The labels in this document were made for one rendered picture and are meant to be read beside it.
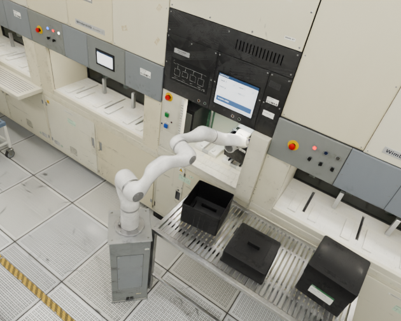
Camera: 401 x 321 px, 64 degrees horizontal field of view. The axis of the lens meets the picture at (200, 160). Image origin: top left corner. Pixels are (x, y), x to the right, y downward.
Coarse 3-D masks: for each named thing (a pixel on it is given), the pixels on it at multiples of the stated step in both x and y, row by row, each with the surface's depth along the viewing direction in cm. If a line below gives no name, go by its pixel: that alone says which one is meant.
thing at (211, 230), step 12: (192, 192) 225; (204, 192) 236; (216, 192) 231; (228, 192) 226; (192, 204) 234; (204, 204) 232; (216, 204) 237; (228, 204) 216; (192, 216) 214; (204, 216) 208; (216, 216) 229; (204, 228) 215; (216, 228) 210
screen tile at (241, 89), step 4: (240, 88) 197; (244, 88) 195; (240, 92) 198; (244, 92) 197; (248, 92) 195; (256, 92) 192; (236, 96) 201; (240, 96) 200; (252, 96) 195; (236, 100) 203; (240, 100) 201; (244, 100) 199; (248, 100) 198; (252, 100) 196; (248, 104) 199; (252, 104) 198
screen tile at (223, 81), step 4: (220, 80) 202; (224, 80) 201; (228, 80) 199; (220, 84) 204; (224, 84) 202; (228, 84) 200; (236, 84) 197; (220, 88) 205; (232, 88) 200; (220, 92) 206; (224, 92) 205; (228, 92) 203; (232, 92) 201; (228, 96) 205; (232, 96) 203
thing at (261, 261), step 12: (240, 228) 211; (252, 228) 213; (240, 240) 203; (252, 240) 205; (264, 240) 206; (228, 252) 195; (240, 252) 196; (252, 252) 197; (264, 252) 199; (276, 252) 200; (228, 264) 199; (240, 264) 194; (252, 264) 191; (264, 264) 192; (252, 276) 193; (264, 276) 188
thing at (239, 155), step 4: (236, 128) 256; (240, 128) 259; (244, 128) 240; (248, 128) 240; (232, 132) 251; (240, 148) 243; (244, 148) 241; (224, 152) 256; (228, 152) 254; (232, 152) 251; (236, 152) 248; (240, 152) 246; (244, 152) 243; (228, 156) 256; (232, 156) 253; (236, 156) 250; (240, 156) 248; (244, 156) 245; (228, 160) 259; (236, 160) 253; (240, 160) 250; (240, 164) 255
